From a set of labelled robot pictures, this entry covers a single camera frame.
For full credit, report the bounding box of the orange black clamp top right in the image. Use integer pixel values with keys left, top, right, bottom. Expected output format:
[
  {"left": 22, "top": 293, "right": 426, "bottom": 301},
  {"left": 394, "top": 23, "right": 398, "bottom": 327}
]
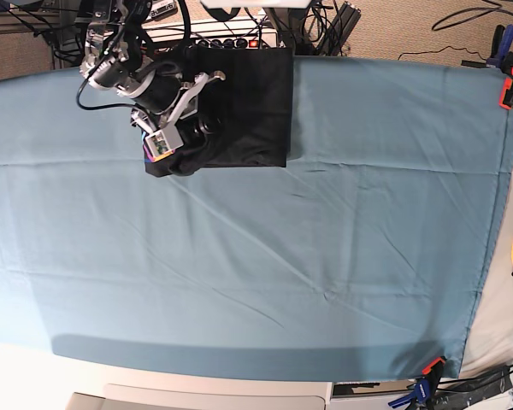
[{"left": 498, "top": 51, "right": 513, "bottom": 109}]

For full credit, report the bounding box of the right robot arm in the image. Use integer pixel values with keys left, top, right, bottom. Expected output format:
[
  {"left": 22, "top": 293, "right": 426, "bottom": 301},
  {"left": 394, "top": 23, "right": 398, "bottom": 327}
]
[{"left": 76, "top": 1, "right": 226, "bottom": 134}]

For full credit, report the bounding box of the black T-shirt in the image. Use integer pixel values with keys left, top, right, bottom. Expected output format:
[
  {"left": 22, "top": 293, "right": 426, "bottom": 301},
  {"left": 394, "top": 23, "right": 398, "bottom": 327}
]
[{"left": 144, "top": 46, "right": 294, "bottom": 178}]

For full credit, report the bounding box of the black cable on carpet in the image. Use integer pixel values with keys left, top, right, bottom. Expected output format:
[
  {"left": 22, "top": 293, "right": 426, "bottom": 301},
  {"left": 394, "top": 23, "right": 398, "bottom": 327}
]
[{"left": 398, "top": 44, "right": 491, "bottom": 62}]

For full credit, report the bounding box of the white power strip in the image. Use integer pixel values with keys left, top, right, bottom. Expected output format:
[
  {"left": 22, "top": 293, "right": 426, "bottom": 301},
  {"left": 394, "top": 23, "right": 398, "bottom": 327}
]
[{"left": 189, "top": 36, "right": 271, "bottom": 50}]

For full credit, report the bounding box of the blue clamp top right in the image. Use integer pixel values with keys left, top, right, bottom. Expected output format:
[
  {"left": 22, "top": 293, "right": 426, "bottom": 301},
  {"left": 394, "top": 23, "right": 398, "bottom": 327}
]
[{"left": 486, "top": 24, "right": 513, "bottom": 67}]

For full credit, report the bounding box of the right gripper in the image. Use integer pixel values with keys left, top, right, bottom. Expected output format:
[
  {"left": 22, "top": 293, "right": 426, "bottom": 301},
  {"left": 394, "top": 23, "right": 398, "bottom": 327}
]
[{"left": 130, "top": 70, "right": 226, "bottom": 132}]

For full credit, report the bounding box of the black plastic bag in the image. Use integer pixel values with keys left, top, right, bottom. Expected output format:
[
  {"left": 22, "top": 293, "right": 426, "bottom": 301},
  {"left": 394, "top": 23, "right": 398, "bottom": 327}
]
[{"left": 428, "top": 366, "right": 513, "bottom": 410}]

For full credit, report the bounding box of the blue orange clamp bottom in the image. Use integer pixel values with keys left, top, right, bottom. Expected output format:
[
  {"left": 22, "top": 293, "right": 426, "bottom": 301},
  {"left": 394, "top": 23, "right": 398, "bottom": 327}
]
[{"left": 388, "top": 356, "right": 446, "bottom": 409}]

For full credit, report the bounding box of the blue table cloth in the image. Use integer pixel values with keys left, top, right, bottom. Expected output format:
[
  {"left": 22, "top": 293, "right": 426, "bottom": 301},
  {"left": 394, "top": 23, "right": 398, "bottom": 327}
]
[{"left": 0, "top": 58, "right": 513, "bottom": 382}]

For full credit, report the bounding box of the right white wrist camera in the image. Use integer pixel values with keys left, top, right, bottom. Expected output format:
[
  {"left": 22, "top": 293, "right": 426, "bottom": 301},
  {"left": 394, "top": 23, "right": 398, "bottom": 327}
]
[{"left": 144, "top": 124, "right": 184, "bottom": 162}]

